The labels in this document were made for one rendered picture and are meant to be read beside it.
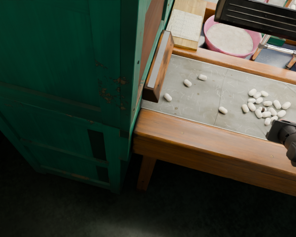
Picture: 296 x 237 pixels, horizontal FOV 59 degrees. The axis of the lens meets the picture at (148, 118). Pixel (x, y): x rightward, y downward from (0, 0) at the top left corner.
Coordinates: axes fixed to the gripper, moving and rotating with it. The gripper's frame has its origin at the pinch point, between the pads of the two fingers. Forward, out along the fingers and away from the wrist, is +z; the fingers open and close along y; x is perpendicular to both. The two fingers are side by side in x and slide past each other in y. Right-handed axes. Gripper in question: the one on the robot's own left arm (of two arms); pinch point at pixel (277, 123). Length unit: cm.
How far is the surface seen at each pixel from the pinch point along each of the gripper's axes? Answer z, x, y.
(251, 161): -2.2, 14.0, 3.8
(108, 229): 28, 89, 48
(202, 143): -0.9, 13.0, 21.0
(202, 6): 53, -33, 31
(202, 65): 29.7, -9.0, 25.3
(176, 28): 37, -20, 40
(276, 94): 25.1, -5.3, -6.4
